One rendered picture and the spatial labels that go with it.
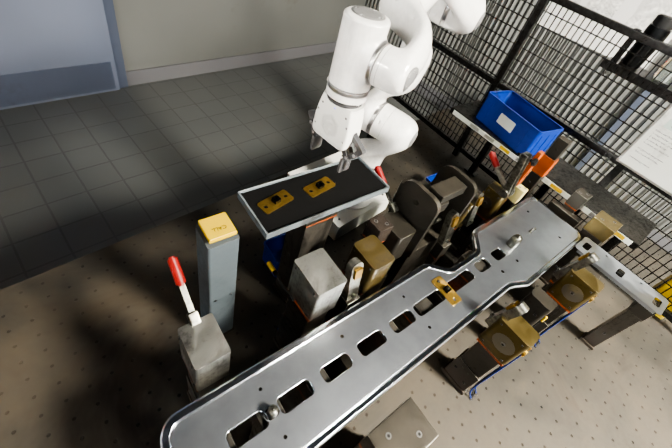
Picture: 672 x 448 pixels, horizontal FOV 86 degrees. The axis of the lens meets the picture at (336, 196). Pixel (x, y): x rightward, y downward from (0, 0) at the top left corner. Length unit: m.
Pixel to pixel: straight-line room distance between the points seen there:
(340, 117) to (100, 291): 0.89
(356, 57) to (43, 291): 1.07
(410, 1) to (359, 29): 0.15
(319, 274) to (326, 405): 0.25
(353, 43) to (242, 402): 0.68
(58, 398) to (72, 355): 0.10
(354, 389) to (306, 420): 0.11
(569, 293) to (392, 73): 0.93
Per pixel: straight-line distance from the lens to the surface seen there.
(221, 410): 0.79
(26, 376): 1.23
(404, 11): 0.77
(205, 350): 0.76
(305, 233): 0.93
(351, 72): 0.68
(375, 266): 0.89
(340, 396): 0.82
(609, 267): 1.51
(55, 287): 1.33
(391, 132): 1.18
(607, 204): 1.76
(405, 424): 0.82
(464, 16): 1.04
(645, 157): 1.79
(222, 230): 0.78
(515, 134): 1.71
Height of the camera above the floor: 1.77
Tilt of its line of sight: 43 degrees down
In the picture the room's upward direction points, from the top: 18 degrees clockwise
